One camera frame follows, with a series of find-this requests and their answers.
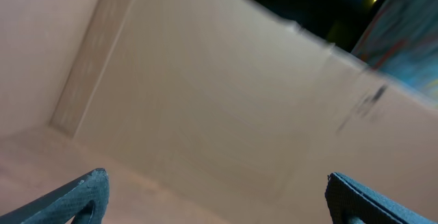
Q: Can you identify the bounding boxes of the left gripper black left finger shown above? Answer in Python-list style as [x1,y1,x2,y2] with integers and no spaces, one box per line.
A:
[1,168,110,224]

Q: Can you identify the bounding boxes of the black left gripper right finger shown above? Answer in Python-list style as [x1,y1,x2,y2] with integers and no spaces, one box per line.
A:
[324,172,434,224]

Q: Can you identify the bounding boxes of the colourful blurred background panel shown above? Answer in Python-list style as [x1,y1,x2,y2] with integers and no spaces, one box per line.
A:
[352,0,437,101]

